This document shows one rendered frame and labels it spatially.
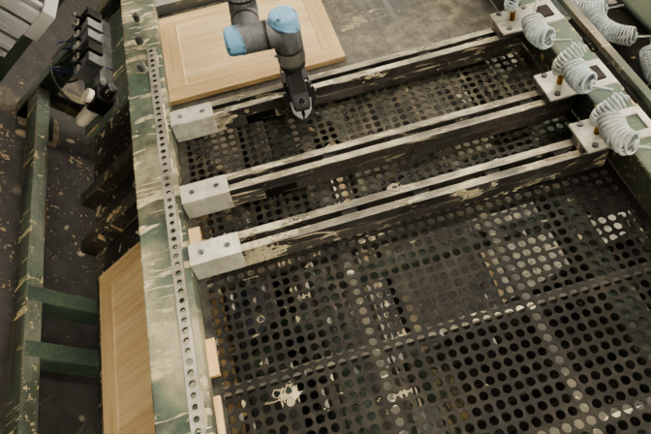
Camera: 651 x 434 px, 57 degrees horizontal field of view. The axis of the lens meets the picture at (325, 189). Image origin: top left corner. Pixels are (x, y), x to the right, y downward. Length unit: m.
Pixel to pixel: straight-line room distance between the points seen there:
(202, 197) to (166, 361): 0.43
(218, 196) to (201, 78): 0.53
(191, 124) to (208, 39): 0.44
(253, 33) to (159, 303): 0.69
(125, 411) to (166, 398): 0.57
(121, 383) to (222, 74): 0.99
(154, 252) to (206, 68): 0.71
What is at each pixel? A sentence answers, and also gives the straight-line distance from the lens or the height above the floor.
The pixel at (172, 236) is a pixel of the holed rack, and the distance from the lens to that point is 1.56.
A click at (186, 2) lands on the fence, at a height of 0.98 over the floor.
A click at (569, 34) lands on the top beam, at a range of 1.91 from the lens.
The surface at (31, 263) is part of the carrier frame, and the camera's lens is 2.25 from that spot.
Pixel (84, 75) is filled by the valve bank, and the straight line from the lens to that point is 2.12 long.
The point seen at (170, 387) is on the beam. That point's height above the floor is 0.85.
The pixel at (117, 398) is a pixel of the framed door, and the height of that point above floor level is 0.32.
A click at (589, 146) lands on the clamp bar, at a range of 1.60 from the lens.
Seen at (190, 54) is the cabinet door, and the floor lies 0.96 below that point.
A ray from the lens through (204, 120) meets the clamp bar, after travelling 1.78.
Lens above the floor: 1.84
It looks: 24 degrees down
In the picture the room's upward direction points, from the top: 52 degrees clockwise
